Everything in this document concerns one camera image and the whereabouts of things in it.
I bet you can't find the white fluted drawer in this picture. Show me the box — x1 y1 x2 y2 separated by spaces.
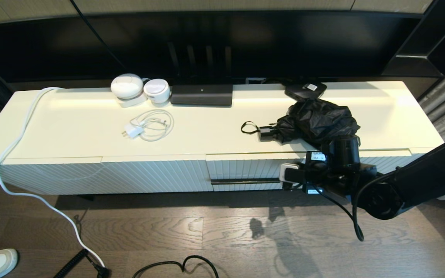
206 149 413 192

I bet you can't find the long black metal rod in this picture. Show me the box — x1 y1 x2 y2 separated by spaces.
210 178 285 185

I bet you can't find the black umbrella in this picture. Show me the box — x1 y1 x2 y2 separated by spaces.
241 98 361 149

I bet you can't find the white tv cabinet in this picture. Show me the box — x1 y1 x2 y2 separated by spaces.
0 80 445 195

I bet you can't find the black set-top box with label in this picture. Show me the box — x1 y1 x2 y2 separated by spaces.
284 80 328 102

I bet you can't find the black router with antennas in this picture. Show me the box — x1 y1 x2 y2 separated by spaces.
167 41 234 107

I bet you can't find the black television screen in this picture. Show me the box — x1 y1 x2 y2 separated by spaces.
0 11 428 83

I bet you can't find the black shelf unit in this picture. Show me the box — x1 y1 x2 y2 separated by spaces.
381 0 445 78

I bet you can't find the small white round device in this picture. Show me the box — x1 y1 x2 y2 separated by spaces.
144 79 171 104

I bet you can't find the large white dome device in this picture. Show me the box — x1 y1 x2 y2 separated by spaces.
110 73 148 109

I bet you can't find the thin black floor cable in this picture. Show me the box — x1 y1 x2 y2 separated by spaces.
132 255 220 278

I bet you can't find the white charger with coiled cable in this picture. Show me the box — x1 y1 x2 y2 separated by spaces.
121 108 175 142

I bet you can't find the black coiled cable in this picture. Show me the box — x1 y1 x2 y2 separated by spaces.
54 248 111 278

